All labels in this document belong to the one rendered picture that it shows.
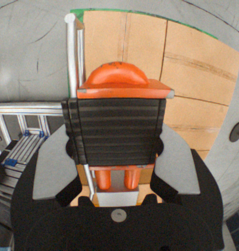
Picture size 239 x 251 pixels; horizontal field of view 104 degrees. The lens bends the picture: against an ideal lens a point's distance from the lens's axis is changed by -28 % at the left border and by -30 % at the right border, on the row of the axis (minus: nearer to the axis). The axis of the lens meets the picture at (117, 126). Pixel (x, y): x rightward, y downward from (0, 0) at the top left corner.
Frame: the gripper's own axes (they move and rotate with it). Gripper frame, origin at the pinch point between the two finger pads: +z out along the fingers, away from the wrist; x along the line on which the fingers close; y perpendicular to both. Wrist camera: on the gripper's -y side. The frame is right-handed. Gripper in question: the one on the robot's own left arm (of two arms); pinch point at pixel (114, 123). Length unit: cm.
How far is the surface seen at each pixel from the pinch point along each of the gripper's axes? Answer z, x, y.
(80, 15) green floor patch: 108, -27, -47
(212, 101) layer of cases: 53, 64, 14
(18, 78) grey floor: 108, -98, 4
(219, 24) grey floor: 107, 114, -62
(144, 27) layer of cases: 53, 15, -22
